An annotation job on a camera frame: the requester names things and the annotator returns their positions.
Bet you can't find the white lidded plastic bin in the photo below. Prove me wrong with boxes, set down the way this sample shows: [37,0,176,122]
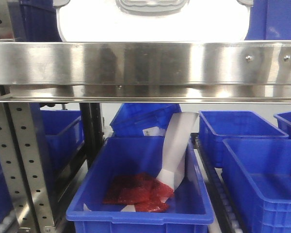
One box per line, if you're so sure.
[53,0,254,42]

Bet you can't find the blue bin tilted behind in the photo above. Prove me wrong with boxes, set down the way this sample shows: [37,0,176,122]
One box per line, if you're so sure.
[110,103,181,137]

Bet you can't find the blue bin rear right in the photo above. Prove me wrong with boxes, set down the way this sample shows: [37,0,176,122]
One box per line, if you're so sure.
[199,110,289,168]

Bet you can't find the blue bin left shelf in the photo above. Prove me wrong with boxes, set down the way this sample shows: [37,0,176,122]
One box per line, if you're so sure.
[41,110,84,172]

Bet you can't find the blue bin front centre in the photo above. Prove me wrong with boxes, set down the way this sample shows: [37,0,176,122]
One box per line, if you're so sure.
[66,136,214,233]

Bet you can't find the stainless steel shelf rack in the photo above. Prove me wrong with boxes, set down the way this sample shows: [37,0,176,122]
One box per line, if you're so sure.
[0,0,291,233]

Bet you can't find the blue bin front right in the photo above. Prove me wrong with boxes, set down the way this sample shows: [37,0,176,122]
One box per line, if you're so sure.
[222,139,291,233]

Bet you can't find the blue bin far right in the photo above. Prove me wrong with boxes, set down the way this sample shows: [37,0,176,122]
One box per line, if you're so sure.
[274,111,291,139]

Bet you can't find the blue bin upper left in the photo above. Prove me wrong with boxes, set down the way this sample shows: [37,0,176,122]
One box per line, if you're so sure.
[7,0,61,42]

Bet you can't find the blue bin upper right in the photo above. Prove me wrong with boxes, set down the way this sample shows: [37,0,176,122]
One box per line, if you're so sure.
[245,0,291,40]

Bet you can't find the white paper strip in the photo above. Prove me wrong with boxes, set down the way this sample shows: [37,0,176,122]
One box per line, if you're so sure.
[83,111,200,212]

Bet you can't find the red mesh packets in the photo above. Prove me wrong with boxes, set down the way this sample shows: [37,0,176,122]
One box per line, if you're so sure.
[103,173,174,213]

